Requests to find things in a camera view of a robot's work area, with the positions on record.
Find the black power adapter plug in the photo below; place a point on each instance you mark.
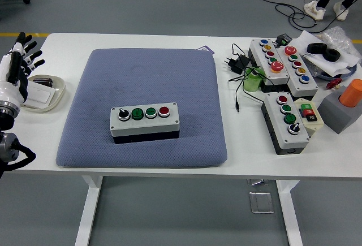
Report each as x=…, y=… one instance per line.
x=237, y=63

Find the green plastic cylinder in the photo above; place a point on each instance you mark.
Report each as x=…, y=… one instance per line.
x=251, y=83

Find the red valve knob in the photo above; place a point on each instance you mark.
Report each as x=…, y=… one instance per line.
x=333, y=84

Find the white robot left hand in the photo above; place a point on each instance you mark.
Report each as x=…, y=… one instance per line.
x=8, y=90

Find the cream small switch box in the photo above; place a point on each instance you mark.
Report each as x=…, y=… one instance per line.
x=299, y=103

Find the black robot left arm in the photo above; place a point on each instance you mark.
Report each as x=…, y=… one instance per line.
x=8, y=144

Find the white foam sheet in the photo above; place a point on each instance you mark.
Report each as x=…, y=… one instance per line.
x=302, y=41

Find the purple card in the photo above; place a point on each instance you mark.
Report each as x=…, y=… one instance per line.
x=206, y=49

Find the grey block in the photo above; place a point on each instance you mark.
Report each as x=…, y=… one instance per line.
x=336, y=116

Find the grey five-button control box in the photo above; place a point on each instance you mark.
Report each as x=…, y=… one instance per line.
x=294, y=84
x=280, y=77

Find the white table leg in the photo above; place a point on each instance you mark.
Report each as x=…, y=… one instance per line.
x=289, y=215
x=87, y=215

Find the orange cylinder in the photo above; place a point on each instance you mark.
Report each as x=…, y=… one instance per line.
x=352, y=93

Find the grey four-button control box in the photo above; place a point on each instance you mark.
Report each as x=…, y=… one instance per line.
x=294, y=138
x=169, y=124

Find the small metal floor plate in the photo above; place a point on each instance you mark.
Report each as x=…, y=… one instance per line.
x=257, y=182

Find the white shallow dish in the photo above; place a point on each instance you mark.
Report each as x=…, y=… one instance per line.
x=58, y=87

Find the clear bubble wrap bag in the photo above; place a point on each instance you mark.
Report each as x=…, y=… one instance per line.
x=339, y=38

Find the metal floor socket plate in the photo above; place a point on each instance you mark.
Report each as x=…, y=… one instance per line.
x=261, y=202

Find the white wall switch plate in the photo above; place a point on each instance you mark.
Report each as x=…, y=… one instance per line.
x=39, y=94

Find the blue-grey woven mat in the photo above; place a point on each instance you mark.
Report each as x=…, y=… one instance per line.
x=169, y=82

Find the small dark cylinder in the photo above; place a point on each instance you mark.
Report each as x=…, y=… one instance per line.
x=42, y=82

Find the small black terminal block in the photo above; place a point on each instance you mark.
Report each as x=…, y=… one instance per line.
x=283, y=39

